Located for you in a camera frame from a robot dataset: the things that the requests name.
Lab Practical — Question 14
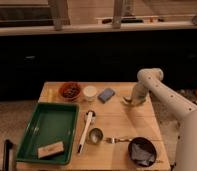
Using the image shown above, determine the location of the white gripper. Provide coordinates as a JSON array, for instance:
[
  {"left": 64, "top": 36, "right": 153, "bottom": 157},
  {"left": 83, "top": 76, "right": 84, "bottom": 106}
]
[{"left": 123, "top": 82, "right": 149, "bottom": 106}]

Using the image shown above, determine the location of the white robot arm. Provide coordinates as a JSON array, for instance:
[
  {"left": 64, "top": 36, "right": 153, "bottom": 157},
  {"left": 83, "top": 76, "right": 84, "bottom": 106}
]
[{"left": 124, "top": 68, "right": 197, "bottom": 171}]

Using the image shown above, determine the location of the green plastic tray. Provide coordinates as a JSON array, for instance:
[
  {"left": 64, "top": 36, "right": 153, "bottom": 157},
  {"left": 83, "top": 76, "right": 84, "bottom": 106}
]
[{"left": 16, "top": 103, "right": 79, "bottom": 165}]

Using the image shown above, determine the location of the blue sponge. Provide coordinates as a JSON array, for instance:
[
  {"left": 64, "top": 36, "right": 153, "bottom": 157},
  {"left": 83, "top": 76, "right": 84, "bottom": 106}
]
[{"left": 98, "top": 88, "right": 115, "bottom": 103}]

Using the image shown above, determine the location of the white round container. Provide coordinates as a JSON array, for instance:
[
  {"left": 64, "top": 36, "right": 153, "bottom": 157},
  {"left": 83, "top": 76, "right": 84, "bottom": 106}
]
[{"left": 83, "top": 86, "right": 97, "bottom": 102}]

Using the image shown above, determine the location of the silver fork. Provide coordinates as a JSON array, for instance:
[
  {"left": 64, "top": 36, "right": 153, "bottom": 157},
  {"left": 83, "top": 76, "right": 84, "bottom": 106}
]
[{"left": 105, "top": 137, "right": 132, "bottom": 144}]

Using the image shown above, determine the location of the dark bowl with cloth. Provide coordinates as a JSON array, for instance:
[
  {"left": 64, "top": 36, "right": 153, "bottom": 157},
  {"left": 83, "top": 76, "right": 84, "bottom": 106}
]
[{"left": 128, "top": 137, "right": 157, "bottom": 167}]

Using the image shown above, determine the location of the red bowl with beans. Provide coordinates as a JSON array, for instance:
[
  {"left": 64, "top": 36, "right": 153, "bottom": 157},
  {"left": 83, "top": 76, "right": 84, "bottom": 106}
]
[{"left": 59, "top": 82, "right": 81, "bottom": 101}]

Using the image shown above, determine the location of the wooden block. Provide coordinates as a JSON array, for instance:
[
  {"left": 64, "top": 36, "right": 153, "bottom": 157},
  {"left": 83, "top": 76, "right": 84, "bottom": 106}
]
[{"left": 38, "top": 141, "right": 64, "bottom": 158}]

